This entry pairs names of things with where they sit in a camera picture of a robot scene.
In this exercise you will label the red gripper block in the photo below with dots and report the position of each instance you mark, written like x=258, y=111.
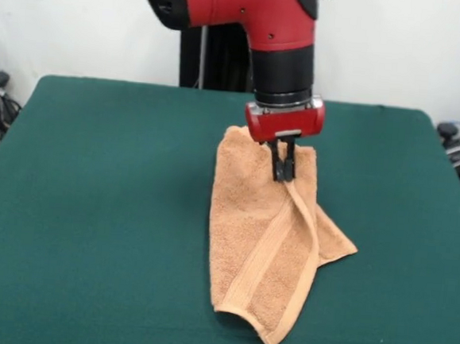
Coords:
x=289, y=123

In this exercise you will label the tan terry towel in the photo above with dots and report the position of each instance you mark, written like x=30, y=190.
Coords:
x=249, y=229

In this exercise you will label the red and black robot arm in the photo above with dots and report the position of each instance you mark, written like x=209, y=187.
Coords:
x=243, y=5

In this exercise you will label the dark green table cloth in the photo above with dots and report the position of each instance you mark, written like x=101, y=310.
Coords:
x=91, y=209

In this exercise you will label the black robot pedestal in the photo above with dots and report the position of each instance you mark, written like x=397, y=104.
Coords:
x=223, y=60

